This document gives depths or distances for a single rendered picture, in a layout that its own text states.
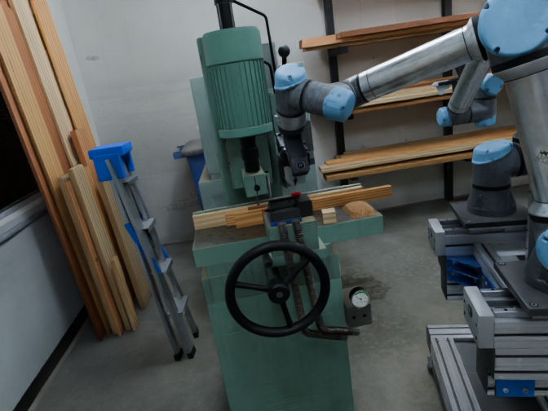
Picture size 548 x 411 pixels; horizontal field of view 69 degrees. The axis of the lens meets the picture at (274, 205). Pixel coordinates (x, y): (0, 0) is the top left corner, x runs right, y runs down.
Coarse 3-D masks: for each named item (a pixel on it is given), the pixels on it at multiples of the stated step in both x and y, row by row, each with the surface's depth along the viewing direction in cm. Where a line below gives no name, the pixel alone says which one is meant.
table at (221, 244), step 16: (336, 208) 139; (320, 224) 126; (336, 224) 125; (352, 224) 126; (368, 224) 126; (208, 240) 127; (224, 240) 125; (240, 240) 123; (256, 240) 123; (320, 240) 122; (336, 240) 127; (208, 256) 122; (224, 256) 123; (240, 256) 124; (320, 256) 117
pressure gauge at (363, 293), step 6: (354, 288) 128; (360, 288) 127; (354, 294) 126; (360, 294) 126; (366, 294) 126; (354, 300) 127; (360, 300) 127; (366, 300) 127; (354, 306) 127; (360, 306) 127
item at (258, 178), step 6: (246, 174) 132; (252, 174) 131; (258, 174) 130; (264, 174) 129; (246, 180) 129; (252, 180) 129; (258, 180) 130; (264, 180) 130; (246, 186) 130; (252, 186) 130; (264, 186) 130; (246, 192) 130; (252, 192) 130; (258, 192) 131; (264, 192) 131
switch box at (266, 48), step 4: (264, 44) 148; (268, 44) 148; (272, 44) 148; (264, 48) 148; (268, 48) 149; (272, 48) 149; (264, 52) 149; (268, 52) 149; (264, 56) 149; (268, 56) 149; (276, 56) 150; (268, 60) 150; (276, 60) 150; (264, 64) 150; (276, 64) 151; (268, 68) 151; (272, 68) 151; (276, 68) 151; (268, 72) 151; (268, 76) 151; (268, 80) 152; (268, 84) 152
